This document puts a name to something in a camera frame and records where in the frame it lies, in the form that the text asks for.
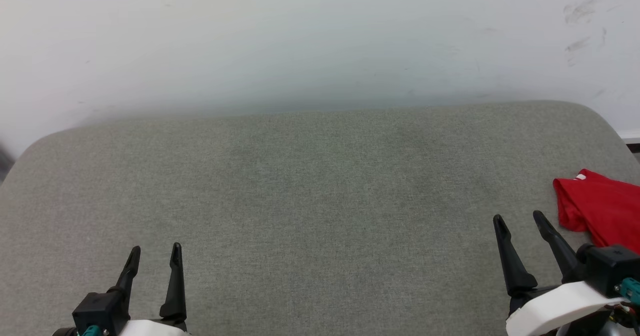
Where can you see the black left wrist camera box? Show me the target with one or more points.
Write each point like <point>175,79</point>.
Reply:
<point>97,308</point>

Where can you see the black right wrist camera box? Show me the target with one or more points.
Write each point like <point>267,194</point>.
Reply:
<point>607,266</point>

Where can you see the grey fabric sofa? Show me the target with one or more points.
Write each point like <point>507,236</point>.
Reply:
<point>320,216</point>

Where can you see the dark wall baseboard strip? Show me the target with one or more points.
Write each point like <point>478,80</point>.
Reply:
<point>632,145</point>

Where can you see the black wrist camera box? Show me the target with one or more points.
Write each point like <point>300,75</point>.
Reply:
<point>607,266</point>
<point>97,308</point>

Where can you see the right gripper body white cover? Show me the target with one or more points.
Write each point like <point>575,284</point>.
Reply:
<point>560,308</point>

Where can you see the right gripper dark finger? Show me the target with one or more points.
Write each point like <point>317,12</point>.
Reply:
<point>512,261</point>
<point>560,248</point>

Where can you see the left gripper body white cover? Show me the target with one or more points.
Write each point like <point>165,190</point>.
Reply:
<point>150,328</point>

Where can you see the red shirt with white sleeves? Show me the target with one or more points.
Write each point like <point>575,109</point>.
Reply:
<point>605,206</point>

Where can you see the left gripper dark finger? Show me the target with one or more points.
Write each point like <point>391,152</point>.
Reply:
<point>129,276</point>
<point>175,286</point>

